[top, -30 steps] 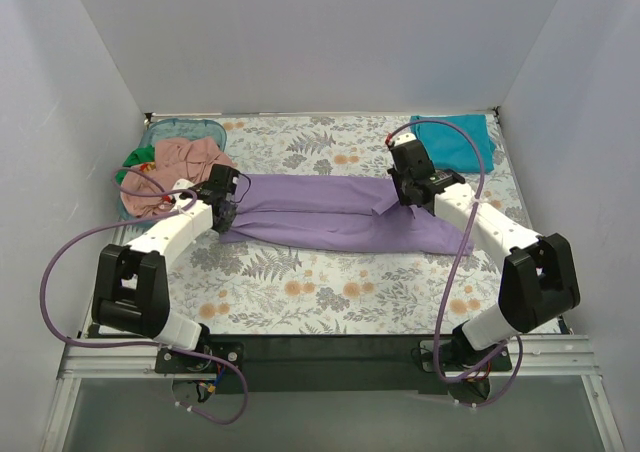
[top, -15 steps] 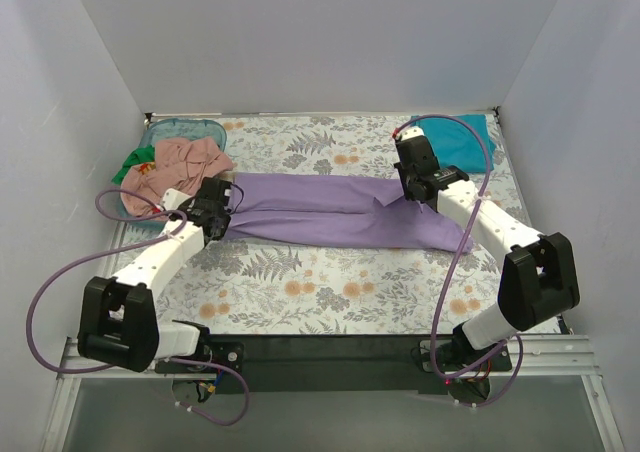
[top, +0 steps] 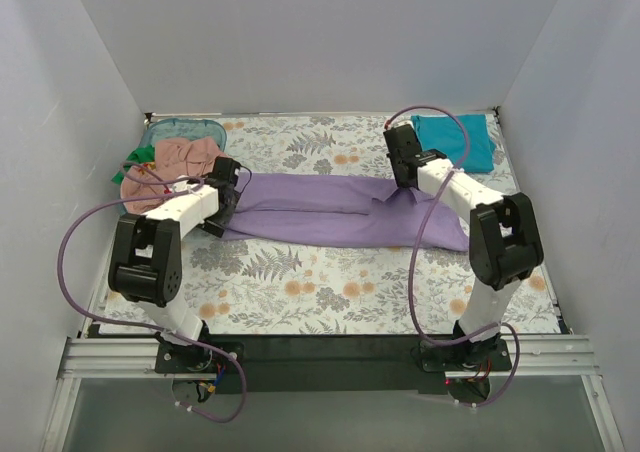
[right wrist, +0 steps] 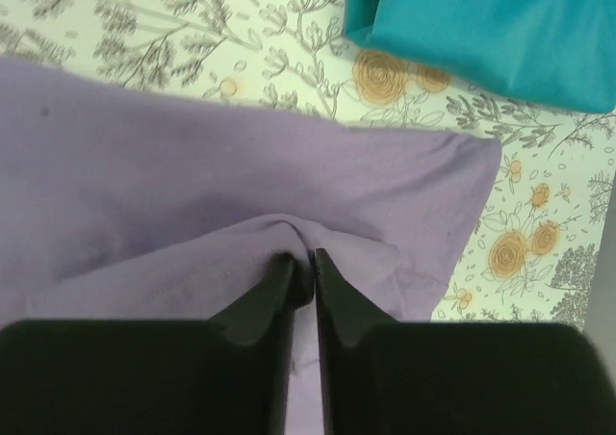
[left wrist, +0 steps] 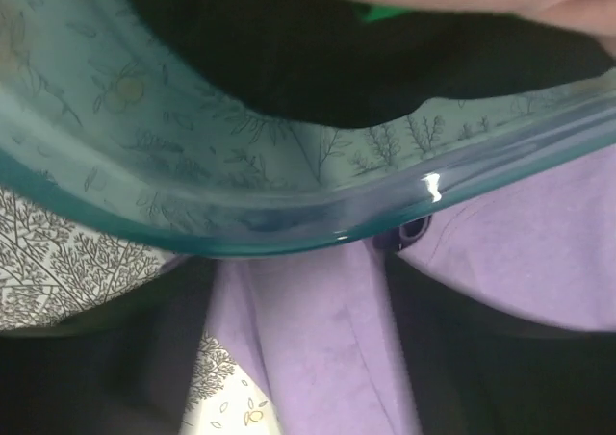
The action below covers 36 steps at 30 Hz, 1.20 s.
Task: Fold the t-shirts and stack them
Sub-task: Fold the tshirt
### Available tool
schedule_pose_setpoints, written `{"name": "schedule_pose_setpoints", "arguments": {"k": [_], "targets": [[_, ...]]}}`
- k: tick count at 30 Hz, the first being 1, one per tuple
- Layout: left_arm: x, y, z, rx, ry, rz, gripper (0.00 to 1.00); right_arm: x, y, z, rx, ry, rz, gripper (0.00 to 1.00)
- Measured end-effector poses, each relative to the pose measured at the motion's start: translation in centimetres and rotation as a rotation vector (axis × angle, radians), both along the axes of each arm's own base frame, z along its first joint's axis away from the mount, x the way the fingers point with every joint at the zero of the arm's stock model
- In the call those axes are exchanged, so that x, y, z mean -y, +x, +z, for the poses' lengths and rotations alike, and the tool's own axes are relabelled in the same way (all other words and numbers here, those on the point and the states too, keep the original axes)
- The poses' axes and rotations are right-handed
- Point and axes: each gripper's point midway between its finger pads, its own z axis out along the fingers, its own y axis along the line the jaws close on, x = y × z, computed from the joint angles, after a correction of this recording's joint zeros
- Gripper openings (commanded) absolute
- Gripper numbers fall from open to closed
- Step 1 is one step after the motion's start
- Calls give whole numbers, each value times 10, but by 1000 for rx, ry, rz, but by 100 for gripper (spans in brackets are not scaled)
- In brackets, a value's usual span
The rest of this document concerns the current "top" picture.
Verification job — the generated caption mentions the purple t shirt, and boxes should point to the purple t shirt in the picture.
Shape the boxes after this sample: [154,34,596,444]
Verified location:
[222,174,468,252]

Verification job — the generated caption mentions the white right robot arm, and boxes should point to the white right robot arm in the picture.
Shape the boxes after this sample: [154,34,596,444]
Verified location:
[384,123,544,370]

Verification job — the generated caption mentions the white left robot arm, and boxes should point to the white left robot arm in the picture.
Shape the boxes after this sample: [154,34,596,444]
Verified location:
[108,157,241,372]

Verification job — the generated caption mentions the pink t shirt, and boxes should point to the pink t shirt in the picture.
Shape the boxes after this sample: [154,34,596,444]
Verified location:
[120,137,226,215]

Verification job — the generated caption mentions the folded teal t shirt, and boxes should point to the folded teal t shirt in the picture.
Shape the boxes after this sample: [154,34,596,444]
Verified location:
[411,114,496,173]

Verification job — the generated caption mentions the blue plastic basket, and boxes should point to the blue plastic basket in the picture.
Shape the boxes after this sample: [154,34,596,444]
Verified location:
[132,118,227,201]

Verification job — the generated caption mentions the green t shirt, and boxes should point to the green t shirt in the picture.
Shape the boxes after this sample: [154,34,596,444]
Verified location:
[111,145,155,185]

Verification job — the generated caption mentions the floral table mat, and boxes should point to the floral table mat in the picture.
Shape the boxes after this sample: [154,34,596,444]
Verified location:
[101,114,560,337]

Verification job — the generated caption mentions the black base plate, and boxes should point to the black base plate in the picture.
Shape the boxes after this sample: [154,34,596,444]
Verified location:
[154,335,515,395]

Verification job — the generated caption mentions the aluminium frame rail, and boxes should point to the aluminium frame rail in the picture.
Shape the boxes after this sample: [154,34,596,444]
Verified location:
[56,334,624,451]

